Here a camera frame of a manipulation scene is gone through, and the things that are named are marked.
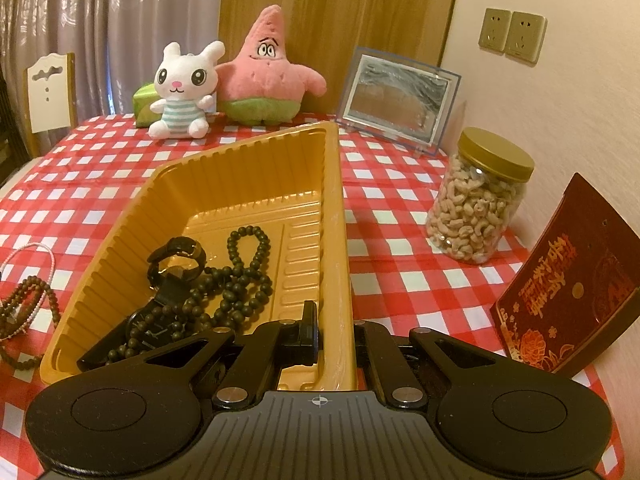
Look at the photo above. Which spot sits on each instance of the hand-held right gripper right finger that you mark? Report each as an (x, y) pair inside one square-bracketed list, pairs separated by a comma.
[(371, 341)]

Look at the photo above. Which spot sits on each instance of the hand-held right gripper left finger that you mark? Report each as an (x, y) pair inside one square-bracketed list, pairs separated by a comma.
[(313, 327)]

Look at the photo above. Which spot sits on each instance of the yellow plastic tray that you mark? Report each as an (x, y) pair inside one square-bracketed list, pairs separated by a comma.
[(300, 185)]

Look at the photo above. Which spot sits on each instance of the red white checked tablecloth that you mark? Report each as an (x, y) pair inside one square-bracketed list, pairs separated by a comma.
[(390, 260)]

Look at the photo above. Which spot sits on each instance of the cashew jar with gold lid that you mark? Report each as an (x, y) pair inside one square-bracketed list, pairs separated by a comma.
[(475, 210)]

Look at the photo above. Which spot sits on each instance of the red decorated gift box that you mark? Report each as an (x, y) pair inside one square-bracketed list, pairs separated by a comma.
[(575, 285)]

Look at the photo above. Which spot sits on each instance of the white bunny plush toy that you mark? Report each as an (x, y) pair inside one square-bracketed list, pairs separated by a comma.
[(180, 110)]

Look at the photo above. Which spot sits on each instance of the pink starfish plush toy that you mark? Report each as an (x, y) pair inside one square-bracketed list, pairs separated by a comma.
[(260, 75)]

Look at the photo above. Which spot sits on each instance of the green tissue pack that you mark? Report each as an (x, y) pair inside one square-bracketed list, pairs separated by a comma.
[(145, 105)]

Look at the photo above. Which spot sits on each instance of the white wooden chair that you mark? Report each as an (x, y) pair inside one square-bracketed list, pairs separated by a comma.
[(47, 100)]

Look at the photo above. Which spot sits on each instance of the grey sheer curtain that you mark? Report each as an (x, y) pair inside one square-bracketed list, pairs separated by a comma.
[(100, 20)]

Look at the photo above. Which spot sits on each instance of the clear picture frame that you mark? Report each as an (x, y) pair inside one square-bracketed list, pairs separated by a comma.
[(395, 95)]

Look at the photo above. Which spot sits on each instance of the wooden wall panel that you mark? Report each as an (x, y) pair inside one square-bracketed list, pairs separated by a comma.
[(350, 10)]

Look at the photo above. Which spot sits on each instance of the gold wall socket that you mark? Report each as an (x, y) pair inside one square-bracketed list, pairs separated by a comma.
[(495, 30), (525, 37)]

